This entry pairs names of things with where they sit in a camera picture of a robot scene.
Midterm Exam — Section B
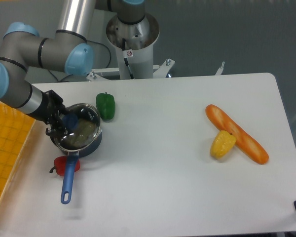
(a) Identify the yellow woven basket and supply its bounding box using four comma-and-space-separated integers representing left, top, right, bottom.
0, 102, 36, 205

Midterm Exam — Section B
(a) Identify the dark blue saucepan blue handle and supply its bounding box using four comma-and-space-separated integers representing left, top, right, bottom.
50, 123, 103, 204

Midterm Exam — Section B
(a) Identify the glass pot lid blue knob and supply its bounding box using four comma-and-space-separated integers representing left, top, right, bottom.
54, 103, 102, 152

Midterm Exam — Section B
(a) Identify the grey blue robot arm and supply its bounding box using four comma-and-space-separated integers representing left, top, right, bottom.
0, 0, 146, 137

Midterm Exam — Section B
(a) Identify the green bell pepper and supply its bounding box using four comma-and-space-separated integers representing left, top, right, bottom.
96, 92, 115, 120

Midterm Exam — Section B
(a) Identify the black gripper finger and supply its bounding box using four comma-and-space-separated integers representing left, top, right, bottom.
54, 109, 67, 130
45, 119, 64, 137

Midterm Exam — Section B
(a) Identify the bread slice in pot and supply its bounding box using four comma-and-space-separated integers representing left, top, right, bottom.
63, 118, 97, 150

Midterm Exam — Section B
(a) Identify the yellow bell pepper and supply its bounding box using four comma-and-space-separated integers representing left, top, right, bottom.
210, 130, 236, 159

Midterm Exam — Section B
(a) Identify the red bell pepper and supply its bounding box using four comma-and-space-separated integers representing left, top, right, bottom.
49, 156, 67, 176

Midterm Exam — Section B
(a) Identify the orange baguette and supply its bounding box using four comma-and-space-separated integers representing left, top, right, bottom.
205, 104, 269, 164

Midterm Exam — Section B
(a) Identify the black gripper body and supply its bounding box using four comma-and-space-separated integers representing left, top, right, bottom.
34, 90, 66, 125

